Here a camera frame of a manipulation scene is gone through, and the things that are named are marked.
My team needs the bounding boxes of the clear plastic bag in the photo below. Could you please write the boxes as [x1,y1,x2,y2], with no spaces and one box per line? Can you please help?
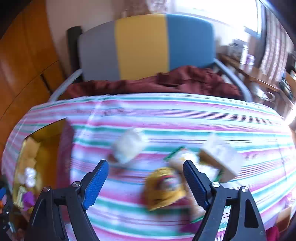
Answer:
[24,167,37,188]

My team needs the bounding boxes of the cracker packet green ends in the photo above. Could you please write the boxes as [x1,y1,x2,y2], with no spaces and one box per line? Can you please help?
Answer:
[164,147,199,173]

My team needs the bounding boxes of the beige cardboard box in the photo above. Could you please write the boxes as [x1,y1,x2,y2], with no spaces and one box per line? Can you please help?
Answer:
[199,134,243,183]

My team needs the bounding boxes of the gold tin box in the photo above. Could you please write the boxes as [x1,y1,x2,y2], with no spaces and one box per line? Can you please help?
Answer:
[12,118,74,213]

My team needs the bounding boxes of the striped bed sheet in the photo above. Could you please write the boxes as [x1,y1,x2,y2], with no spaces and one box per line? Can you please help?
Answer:
[1,93,295,240]

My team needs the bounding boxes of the dark red blanket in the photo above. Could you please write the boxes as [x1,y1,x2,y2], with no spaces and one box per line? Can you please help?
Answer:
[65,65,242,100]

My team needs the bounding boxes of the wooden desk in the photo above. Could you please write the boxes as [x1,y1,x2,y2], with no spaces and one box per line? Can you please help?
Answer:
[219,54,294,118]

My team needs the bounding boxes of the wooden wardrobe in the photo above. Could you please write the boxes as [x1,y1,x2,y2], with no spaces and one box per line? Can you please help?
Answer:
[1,1,65,150]

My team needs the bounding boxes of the pink floral curtain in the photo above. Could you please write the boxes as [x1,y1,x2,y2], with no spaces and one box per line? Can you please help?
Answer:
[259,7,290,84]

